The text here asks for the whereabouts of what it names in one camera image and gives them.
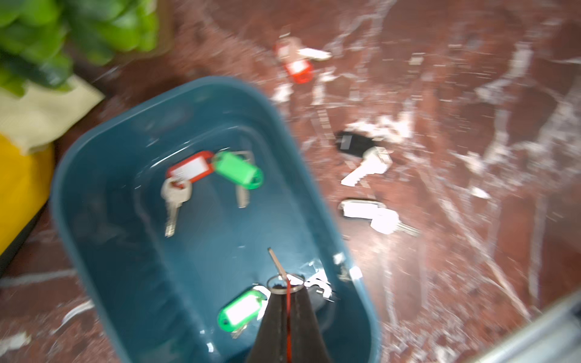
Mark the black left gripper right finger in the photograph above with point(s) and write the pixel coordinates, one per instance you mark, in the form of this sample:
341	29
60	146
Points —
304	339

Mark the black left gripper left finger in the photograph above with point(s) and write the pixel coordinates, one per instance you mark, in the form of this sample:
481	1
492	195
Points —
271	344

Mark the key with green tag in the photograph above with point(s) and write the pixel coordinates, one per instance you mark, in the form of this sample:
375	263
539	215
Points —
248	307
239	168

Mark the key with black tag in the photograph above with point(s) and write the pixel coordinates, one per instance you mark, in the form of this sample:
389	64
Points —
374	159
381	219

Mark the key with red tag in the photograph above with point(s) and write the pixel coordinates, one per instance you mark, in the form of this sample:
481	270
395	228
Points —
177	186
291	283
297	59

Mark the teal plastic storage box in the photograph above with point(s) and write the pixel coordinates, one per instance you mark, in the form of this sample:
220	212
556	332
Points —
159	297

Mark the yellow black work glove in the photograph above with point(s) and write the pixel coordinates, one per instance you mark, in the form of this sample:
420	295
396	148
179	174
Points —
29	127

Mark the green artificial potted plant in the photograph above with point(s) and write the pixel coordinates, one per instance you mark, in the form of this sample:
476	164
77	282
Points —
39	39

